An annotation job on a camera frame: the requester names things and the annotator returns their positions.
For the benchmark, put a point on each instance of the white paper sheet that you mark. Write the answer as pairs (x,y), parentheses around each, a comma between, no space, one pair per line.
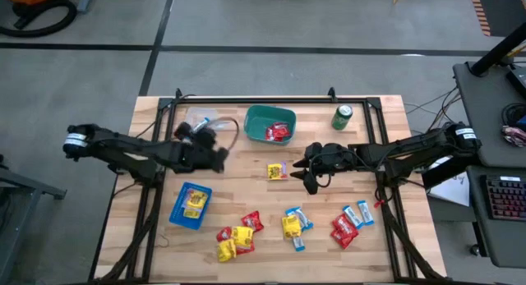
(452,190)

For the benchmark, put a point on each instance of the grey office desk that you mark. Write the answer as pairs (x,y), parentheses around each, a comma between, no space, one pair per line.
(485,112)
(501,244)

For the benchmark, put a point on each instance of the black caster wheel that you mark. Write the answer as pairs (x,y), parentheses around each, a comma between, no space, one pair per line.
(475,250)

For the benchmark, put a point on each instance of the black monitor stand pole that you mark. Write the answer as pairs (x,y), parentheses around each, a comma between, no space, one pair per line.
(499,51)

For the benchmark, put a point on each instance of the teal plastic bin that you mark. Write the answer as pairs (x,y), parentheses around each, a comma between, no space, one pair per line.
(257,120)

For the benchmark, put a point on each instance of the pink patterned pouch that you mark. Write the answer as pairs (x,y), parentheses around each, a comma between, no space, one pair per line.
(513,136)

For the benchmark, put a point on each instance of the yellow Sour Patch candy pack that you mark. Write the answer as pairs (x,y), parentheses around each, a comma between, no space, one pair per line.
(226,251)
(242,236)
(191,213)
(197,200)
(291,226)
(276,172)

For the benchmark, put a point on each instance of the black desk leg bar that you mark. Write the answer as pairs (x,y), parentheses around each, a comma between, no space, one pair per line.
(439,180)

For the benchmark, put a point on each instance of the red Skittles candy pack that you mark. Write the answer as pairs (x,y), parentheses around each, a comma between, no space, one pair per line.
(247,249)
(343,223)
(341,240)
(282,129)
(271,134)
(224,234)
(252,221)

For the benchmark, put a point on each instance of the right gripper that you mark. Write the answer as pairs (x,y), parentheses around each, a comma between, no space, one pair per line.
(339,159)

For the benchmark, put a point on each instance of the grey metal cart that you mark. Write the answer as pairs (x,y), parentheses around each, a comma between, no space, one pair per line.
(24,185)

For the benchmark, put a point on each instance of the green Sprite can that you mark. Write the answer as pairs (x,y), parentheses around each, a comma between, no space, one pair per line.
(342,117)

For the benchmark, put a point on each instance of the dark floor mat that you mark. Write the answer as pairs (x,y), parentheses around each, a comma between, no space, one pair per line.
(509,10)

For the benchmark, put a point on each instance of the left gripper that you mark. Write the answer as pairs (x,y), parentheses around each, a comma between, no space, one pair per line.
(193,157)

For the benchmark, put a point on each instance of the red zip tie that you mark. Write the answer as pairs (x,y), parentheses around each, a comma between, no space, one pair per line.
(378,203)

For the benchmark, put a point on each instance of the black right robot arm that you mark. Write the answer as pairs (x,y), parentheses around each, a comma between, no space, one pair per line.
(411,149)

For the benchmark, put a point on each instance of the clear plastic container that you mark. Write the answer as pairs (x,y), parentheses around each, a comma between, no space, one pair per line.
(209,112)

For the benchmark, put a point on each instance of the blue plastic basket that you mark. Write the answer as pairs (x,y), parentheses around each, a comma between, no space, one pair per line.
(176,211)

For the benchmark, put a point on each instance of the black backlit keyboard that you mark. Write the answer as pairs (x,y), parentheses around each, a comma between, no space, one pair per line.
(507,196)

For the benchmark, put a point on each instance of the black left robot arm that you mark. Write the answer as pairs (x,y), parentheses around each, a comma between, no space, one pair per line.
(115,147)

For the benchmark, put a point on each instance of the blue white candy pack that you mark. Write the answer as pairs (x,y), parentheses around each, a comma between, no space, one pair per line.
(201,124)
(365,212)
(305,219)
(352,216)
(298,244)

